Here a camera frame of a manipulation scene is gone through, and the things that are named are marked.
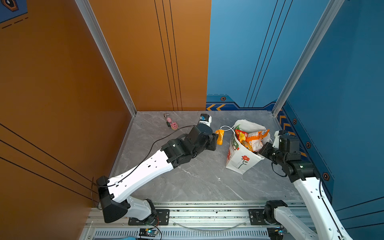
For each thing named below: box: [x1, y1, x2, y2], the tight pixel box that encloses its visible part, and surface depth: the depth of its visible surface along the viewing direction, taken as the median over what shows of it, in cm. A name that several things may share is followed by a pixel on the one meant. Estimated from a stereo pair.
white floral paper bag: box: [225, 119, 271, 175], surface depth 77 cm
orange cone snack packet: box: [215, 129, 225, 146], surface depth 68 cm
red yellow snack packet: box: [235, 129, 248, 142], surface depth 79 cm
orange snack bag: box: [246, 129, 270, 152], surface depth 75 cm
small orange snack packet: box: [239, 139, 254, 153], surface depth 75 cm
